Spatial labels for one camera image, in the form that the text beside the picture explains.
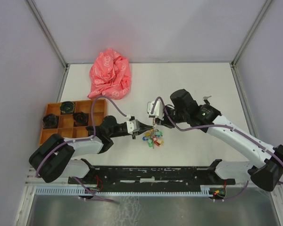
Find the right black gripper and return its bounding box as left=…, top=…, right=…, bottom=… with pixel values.
left=155, top=105, right=188, bottom=129

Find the keyring bunch with colourful tags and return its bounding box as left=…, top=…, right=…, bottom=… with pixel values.
left=142, top=118, right=164, bottom=149

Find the key with black fob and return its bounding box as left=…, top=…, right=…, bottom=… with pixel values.
left=203, top=96, right=211, bottom=105

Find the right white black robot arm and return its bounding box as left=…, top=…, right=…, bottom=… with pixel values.
left=147, top=89, right=283, bottom=192

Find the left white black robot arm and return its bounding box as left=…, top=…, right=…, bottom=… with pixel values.
left=29, top=115, right=153, bottom=184

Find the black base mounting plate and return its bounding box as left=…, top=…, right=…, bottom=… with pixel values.
left=79, top=166, right=235, bottom=191

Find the black rosette middle tray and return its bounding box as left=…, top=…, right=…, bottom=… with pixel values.
left=73, top=112, right=89, bottom=126

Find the black rosette tray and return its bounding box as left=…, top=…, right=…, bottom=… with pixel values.
left=73, top=112, right=89, bottom=126
left=42, top=113, right=59, bottom=129
left=59, top=101, right=75, bottom=115

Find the crumpled pink cloth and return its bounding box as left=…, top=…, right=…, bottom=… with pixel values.
left=88, top=48, right=132, bottom=100

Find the wooden compartment tray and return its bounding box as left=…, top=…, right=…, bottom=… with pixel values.
left=39, top=99, right=107, bottom=145

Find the black rosette top tray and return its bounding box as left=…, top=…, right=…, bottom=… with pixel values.
left=59, top=101, right=75, bottom=115

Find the black rosette left tray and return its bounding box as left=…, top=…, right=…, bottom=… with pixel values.
left=42, top=113, right=59, bottom=129

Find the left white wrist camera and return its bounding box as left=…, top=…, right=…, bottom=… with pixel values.
left=126, top=115, right=140, bottom=136

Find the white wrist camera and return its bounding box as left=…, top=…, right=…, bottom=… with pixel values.
left=147, top=100, right=164, bottom=120
left=126, top=115, right=140, bottom=136

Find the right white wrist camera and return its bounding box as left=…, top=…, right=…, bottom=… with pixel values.
left=147, top=100, right=164, bottom=120

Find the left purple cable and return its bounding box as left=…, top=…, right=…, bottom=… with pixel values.
left=35, top=96, right=133, bottom=202

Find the white slotted cable duct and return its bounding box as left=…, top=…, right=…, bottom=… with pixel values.
left=35, top=183, right=212, bottom=197

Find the right aluminium frame post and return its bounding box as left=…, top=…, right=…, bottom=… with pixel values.
left=231, top=0, right=274, bottom=67

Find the aluminium frame post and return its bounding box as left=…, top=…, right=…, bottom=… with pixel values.
left=231, top=0, right=274, bottom=67
left=25, top=0, right=69, bottom=69

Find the left aluminium frame post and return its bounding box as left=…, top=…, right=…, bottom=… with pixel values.
left=25, top=0, right=69, bottom=69

